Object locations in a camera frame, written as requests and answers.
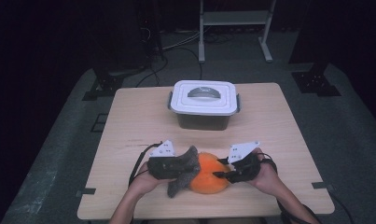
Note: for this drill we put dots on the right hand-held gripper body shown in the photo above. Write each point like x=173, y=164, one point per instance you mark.
x=247, y=171

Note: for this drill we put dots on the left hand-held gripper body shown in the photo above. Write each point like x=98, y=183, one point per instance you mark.
x=164, y=166

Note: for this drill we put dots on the grey fluffy cloth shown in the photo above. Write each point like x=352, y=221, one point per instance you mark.
x=188, y=165

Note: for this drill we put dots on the orange plush toy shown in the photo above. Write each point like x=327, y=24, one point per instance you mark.
x=209, y=177

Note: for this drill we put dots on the clear plastic storage box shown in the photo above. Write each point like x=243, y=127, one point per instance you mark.
x=202, y=122

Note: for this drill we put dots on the white box lid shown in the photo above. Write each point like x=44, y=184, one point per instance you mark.
x=204, y=104

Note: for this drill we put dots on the person's right hand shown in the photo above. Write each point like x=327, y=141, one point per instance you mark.
x=266, y=177

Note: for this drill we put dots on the person's left hand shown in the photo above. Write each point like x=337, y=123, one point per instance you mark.
x=145, y=183

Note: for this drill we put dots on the black tape strip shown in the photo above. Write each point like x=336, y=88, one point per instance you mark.
x=322, y=185
x=86, y=191

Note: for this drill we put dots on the black floor tape square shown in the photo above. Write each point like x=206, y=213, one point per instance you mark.
x=99, y=123

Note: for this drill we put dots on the black stand base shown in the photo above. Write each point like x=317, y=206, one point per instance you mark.
x=314, y=82
x=106, y=84

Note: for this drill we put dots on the white metal stand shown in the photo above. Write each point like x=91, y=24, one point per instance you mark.
x=235, y=18

